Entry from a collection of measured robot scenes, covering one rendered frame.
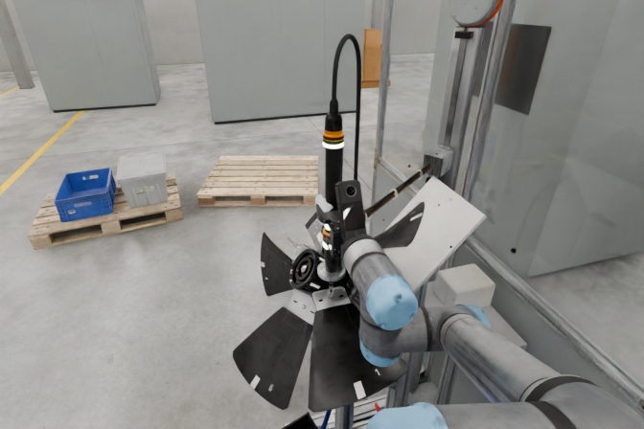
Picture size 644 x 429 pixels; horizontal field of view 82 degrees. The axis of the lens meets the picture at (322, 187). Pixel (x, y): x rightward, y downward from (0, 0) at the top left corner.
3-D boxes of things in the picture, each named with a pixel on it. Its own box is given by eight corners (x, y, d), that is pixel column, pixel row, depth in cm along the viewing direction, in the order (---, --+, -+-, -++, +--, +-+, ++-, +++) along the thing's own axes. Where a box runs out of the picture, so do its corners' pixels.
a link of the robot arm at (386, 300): (374, 341, 57) (376, 302, 53) (349, 292, 67) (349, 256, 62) (419, 328, 59) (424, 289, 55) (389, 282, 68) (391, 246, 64)
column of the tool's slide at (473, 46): (404, 377, 205) (461, 25, 122) (418, 386, 201) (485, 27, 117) (399, 385, 201) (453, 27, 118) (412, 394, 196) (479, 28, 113)
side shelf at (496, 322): (461, 280, 154) (462, 274, 153) (525, 349, 124) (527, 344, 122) (409, 291, 148) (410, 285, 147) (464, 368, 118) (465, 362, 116)
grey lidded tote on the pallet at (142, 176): (169, 177, 398) (164, 148, 383) (173, 202, 349) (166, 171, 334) (126, 184, 384) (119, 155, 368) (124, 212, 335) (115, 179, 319)
